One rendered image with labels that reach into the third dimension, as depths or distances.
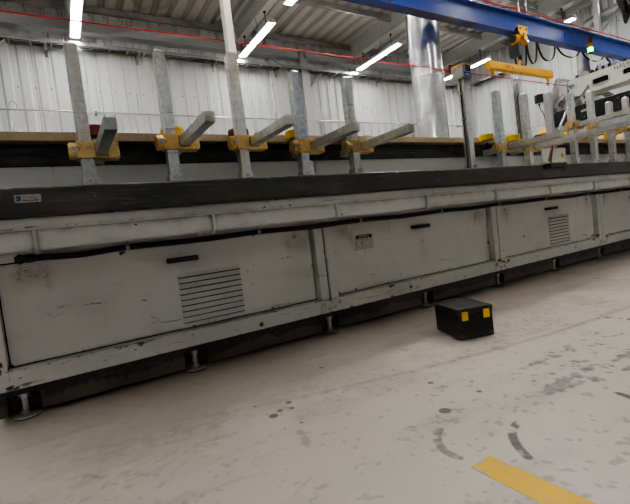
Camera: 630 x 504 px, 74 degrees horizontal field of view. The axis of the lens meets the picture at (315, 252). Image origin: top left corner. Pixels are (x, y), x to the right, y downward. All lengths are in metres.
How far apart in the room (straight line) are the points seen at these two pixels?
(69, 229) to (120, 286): 0.34
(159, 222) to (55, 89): 7.72
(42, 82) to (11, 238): 7.75
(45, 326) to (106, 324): 0.18
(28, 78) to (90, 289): 7.64
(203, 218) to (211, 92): 8.19
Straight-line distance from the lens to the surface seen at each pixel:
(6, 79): 9.12
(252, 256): 1.80
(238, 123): 1.58
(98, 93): 9.14
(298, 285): 1.89
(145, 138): 1.65
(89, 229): 1.44
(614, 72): 5.73
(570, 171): 3.04
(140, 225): 1.45
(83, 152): 1.44
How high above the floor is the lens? 0.49
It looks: 3 degrees down
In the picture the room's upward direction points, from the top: 7 degrees counter-clockwise
